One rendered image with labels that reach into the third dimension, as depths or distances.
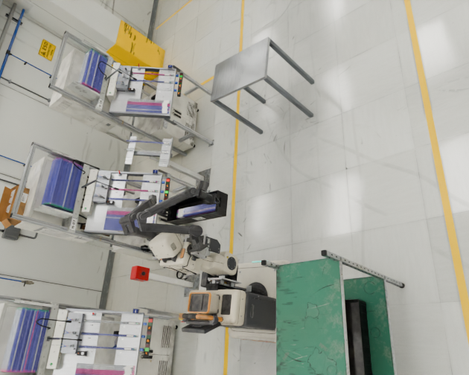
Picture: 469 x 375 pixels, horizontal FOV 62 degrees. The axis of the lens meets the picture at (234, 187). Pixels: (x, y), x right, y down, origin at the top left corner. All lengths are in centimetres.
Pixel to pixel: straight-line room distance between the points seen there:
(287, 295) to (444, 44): 251
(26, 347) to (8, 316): 33
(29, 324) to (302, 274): 246
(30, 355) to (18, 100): 349
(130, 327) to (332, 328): 218
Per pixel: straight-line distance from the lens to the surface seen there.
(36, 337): 397
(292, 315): 245
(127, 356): 394
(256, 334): 348
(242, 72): 388
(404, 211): 331
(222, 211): 288
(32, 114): 613
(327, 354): 232
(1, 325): 406
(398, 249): 325
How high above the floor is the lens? 295
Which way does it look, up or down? 41 degrees down
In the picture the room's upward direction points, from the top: 64 degrees counter-clockwise
